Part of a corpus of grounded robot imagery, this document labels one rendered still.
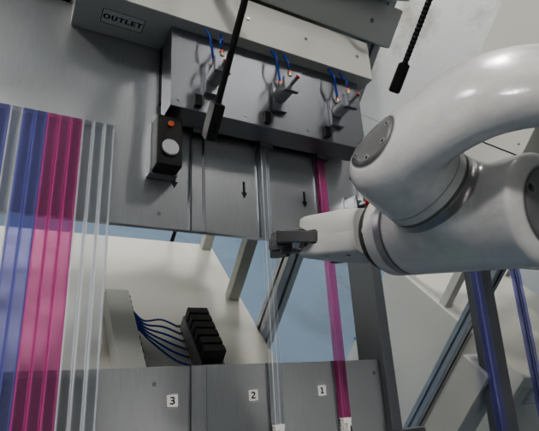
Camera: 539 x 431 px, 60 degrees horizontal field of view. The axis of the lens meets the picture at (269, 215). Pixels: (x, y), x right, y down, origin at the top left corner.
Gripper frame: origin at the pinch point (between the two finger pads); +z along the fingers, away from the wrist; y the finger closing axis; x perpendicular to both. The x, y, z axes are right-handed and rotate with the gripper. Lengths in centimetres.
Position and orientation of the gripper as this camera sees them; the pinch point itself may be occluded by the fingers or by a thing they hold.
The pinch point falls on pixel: (306, 248)
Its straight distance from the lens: 60.9
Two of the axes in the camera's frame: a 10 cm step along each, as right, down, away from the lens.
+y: -8.8, -1.2, -4.6
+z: -4.8, 1.5, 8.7
